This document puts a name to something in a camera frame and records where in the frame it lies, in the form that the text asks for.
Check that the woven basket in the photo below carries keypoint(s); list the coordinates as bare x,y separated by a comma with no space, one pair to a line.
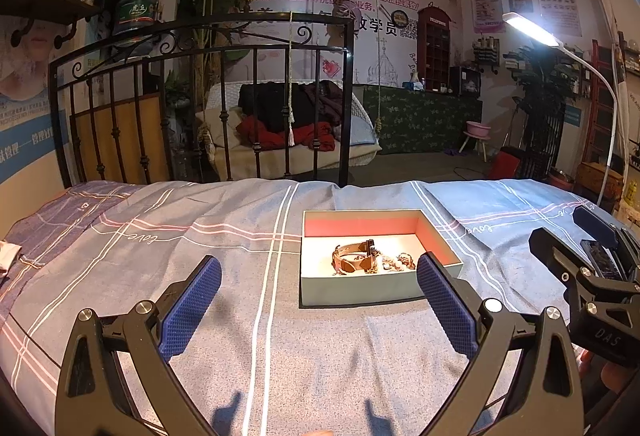
597,181

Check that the red booth-shaped cabinet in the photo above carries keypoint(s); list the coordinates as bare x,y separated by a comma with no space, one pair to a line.
434,45

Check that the sofa with dark clothes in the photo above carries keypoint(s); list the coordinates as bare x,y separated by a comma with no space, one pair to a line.
360,125

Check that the white gooseneck lamp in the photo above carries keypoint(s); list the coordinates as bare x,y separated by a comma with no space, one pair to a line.
530,28

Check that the red wooden ladder shelf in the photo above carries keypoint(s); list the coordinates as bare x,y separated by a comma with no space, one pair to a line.
600,105

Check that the black smartphone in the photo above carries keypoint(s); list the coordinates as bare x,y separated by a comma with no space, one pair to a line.
600,258

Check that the green patterned counter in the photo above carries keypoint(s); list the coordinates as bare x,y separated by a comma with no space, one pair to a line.
420,120

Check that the black iron bed frame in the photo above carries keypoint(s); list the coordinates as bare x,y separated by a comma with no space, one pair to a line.
348,115

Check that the black clothes pile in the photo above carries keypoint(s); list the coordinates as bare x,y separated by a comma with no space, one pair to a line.
270,105

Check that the pink stool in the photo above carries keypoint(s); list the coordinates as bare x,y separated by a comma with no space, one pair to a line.
477,128

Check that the red cloth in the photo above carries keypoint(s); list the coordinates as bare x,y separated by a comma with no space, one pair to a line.
265,135

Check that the grey striped bed sheet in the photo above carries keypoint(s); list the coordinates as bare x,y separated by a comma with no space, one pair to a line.
150,241

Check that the dark artificial plant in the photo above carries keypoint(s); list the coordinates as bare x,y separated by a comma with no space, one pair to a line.
542,105

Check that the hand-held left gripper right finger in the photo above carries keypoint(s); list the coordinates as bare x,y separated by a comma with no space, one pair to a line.
445,306

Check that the red bag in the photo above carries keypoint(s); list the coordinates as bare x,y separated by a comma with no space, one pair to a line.
507,163

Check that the teal box with pink inside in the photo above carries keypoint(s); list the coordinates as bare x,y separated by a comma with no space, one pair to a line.
350,291

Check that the white paper scrap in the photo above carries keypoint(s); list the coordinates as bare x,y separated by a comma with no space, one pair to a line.
9,258

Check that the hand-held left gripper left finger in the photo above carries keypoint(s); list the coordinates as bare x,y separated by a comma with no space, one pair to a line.
192,306

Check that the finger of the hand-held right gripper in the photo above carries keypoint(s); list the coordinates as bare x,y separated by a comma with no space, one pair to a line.
595,223
555,251

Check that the face print wall poster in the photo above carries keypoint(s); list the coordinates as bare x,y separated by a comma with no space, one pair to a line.
25,80

